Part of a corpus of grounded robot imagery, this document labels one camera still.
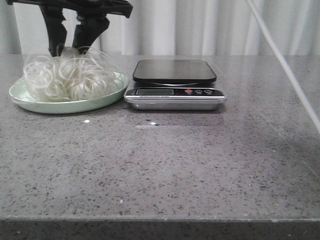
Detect black silver kitchen scale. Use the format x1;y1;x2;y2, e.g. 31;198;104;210
123;59;227;111

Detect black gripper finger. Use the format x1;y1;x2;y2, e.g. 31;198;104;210
39;5;67;57
72;15;110;53

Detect light green plate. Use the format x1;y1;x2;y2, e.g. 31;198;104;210
9;72;130;114

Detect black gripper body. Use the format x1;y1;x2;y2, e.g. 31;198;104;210
6;0;133;18

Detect white cable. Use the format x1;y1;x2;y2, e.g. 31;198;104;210
245;0;320;131

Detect white vermicelli noodle bundle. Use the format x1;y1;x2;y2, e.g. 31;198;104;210
19;47;125;103

